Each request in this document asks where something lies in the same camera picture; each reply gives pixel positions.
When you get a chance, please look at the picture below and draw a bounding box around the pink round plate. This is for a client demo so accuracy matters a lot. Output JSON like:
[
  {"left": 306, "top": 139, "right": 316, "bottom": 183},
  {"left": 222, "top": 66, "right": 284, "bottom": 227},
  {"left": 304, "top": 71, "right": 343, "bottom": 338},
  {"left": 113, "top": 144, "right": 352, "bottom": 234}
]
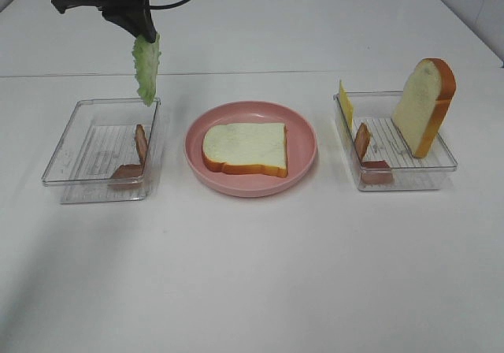
[{"left": 184, "top": 101, "right": 317, "bottom": 198}]

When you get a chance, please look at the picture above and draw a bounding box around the green lettuce leaf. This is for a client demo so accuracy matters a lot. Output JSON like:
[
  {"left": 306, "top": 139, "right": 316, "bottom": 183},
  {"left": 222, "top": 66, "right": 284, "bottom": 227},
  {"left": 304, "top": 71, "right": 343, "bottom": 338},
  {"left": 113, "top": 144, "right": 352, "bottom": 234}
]
[{"left": 132, "top": 34, "right": 161, "bottom": 106}]

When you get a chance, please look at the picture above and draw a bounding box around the clear plastic container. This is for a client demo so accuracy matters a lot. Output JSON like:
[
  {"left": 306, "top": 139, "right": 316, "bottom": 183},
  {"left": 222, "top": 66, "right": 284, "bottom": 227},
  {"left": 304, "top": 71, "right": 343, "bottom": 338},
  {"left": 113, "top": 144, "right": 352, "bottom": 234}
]
[
  {"left": 42, "top": 98, "right": 167, "bottom": 204},
  {"left": 333, "top": 91, "right": 458, "bottom": 191}
]

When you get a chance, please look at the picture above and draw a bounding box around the bacon strip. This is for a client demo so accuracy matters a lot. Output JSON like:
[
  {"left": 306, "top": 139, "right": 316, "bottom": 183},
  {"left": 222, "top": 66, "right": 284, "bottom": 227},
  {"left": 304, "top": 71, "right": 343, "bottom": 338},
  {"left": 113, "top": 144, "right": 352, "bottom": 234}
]
[
  {"left": 108, "top": 124, "right": 148, "bottom": 191},
  {"left": 354, "top": 123, "right": 395, "bottom": 186}
]

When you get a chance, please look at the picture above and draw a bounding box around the bread slice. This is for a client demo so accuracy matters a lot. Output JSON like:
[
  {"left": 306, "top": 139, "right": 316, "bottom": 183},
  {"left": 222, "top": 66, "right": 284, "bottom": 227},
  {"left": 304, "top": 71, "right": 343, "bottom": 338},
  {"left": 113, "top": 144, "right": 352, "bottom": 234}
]
[
  {"left": 202, "top": 122, "right": 288, "bottom": 178},
  {"left": 392, "top": 58, "right": 457, "bottom": 158}
]

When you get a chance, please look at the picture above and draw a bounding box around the left clear plastic container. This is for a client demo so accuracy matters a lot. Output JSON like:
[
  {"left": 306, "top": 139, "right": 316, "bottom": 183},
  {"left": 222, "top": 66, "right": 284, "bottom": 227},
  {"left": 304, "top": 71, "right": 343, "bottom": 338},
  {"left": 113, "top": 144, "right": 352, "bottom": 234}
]
[{"left": 42, "top": 98, "right": 167, "bottom": 204}]

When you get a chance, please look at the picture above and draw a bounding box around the right clear plastic container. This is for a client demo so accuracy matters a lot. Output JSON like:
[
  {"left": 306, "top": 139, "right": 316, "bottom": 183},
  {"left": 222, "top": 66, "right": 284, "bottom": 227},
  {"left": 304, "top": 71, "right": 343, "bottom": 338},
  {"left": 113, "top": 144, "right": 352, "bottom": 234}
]
[{"left": 333, "top": 91, "right": 458, "bottom": 191}]

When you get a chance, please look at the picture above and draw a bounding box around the yellow cheese slice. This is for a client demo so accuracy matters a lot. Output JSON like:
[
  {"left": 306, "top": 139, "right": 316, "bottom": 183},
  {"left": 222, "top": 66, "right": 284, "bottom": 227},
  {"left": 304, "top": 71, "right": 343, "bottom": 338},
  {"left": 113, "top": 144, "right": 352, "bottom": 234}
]
[{"left": 338, "top": 80, "right": 354, "bottom": 147}]

